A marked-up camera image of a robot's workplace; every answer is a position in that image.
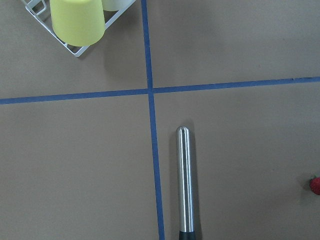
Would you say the striped metal muddler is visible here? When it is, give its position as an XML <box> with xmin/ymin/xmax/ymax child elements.
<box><xmin>176</xmin><ymin>125</ymin><xmax>196</xmax><ymax>240</ymax></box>

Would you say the red strawberry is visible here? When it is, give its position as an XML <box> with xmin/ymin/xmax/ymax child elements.
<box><xmin>309</xmin><ymin>175</ymin><xmax>320</xmax><ymax>196</ymax></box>

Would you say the white cup on rack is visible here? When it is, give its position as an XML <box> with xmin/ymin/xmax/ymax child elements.
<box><xmin>101</xmin><ymin>0</ymin><xmax>131</xmax><ymax>12</ymax></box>

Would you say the yellow cup on rack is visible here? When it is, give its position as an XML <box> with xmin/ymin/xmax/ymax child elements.
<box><xmin>49</xmin><ymin>0</ymin><xmax>105</xmax><ymax>47</ymax></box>

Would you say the white cup rack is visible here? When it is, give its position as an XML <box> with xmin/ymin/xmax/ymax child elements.
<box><xmin>22</xmin><ymin>0</ymin><xmax>134</xmax><ymax>57</ymax></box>

